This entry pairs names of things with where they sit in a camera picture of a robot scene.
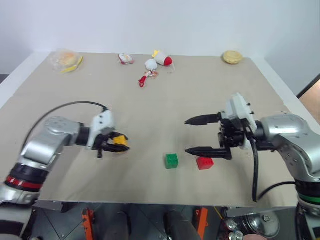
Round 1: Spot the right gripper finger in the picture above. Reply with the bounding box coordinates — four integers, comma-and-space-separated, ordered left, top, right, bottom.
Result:
184, 112, 222, 127
184, 146, 227, 160

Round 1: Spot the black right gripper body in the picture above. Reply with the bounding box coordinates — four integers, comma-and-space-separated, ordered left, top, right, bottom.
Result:
217, 111, 251, 161

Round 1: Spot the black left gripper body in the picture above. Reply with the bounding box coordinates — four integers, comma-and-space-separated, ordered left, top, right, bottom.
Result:
91, 127, 117, 160

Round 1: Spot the yellow cube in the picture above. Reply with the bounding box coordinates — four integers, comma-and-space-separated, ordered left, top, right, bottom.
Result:
112, 134, 130, 148

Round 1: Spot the red cube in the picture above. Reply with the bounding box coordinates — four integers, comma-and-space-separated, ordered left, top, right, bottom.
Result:
195, 156, 215, 171

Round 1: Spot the green cube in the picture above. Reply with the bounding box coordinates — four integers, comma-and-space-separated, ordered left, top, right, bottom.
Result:
164, 152, 180, 170

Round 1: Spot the beige table cover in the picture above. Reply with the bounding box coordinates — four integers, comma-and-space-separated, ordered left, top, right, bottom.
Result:
0, 51, 300, 209

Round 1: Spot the round pale yellow cake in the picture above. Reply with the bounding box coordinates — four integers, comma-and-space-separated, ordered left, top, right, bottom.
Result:
220, 50, 244, 66

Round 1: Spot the white plush with red tip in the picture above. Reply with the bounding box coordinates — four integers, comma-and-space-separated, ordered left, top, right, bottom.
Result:
150, 49, 176, 74

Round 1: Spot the small white red packet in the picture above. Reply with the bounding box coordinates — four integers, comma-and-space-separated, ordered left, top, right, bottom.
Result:
117, 52, 136, 66

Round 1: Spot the round white plush ball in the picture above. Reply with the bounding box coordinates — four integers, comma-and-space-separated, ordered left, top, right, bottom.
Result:
144, 58, 159, 72

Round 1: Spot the dark rounded shape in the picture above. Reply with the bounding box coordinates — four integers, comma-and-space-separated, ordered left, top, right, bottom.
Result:
163, 209, 199, 240

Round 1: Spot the yellow banana toy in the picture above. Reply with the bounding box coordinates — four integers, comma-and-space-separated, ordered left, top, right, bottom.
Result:
59, 55, 84, 74

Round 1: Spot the silver metal part with bolts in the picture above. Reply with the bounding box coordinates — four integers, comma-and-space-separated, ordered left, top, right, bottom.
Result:
223, 206, 282, 240

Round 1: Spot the brown board with dark edge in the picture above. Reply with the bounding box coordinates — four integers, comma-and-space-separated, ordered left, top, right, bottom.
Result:
296, 73, 320, 122

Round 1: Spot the bread bun in clear bag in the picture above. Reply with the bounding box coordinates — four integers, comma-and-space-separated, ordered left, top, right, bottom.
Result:
50, 49, 81, 74

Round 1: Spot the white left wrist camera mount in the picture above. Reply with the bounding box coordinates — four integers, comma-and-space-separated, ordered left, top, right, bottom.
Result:
86, 109, 116, 151

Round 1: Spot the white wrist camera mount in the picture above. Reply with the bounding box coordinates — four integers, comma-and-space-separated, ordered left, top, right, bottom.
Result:
86, 109, 116, 151
224, 92, 258, 151

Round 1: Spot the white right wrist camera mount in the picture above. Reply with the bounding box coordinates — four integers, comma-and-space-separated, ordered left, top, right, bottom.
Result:
224, 92, 258, 151

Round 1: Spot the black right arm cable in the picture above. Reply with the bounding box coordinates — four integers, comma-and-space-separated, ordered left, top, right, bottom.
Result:
245, 119, 299, 204

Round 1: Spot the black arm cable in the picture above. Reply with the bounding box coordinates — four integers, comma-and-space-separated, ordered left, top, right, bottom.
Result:
245, 119, 299, 204
21, 100, 111, 152

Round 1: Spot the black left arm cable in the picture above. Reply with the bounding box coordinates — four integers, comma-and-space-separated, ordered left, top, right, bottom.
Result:
21, 100, 111, 152

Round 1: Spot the orange metal bracket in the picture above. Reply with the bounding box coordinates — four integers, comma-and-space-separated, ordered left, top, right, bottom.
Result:
195, 207, 209, 239
81, 208, 95, 239

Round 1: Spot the black metal bracket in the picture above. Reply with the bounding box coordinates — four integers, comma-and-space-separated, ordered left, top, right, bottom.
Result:
32, 199, 64, 214

